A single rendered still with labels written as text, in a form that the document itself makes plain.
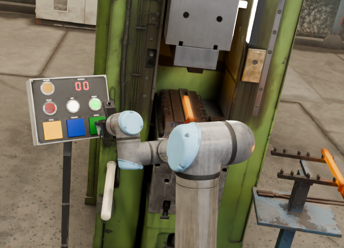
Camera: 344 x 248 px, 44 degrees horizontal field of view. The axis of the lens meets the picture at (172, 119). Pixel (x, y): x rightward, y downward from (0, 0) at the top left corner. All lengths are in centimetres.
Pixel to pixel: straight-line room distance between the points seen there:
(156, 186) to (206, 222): 113
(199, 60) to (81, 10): 555
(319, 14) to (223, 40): 678
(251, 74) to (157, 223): 93
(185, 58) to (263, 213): 84
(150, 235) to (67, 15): 553
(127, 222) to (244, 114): 94
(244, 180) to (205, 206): 144
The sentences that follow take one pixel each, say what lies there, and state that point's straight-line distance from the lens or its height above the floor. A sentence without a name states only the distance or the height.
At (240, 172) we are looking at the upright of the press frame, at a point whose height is 64.
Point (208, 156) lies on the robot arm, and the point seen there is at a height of 137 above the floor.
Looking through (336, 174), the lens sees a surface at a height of 93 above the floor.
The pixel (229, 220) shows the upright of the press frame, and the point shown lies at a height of 29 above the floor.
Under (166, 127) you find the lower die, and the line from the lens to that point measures 210.
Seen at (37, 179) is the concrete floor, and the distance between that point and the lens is 335.
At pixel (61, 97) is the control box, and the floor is 112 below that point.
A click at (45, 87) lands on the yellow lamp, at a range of 188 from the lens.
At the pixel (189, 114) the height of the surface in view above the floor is 101.
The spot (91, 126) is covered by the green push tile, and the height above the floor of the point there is 101.
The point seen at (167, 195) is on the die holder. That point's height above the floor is 59.
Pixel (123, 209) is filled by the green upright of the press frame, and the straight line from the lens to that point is 254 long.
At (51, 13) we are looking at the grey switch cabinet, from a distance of 751.
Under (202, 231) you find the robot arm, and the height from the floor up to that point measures 118.
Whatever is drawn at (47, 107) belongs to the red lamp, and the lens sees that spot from 187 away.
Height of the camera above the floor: 188
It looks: 25 degrees down
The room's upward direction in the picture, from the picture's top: 8 degrees clockwise
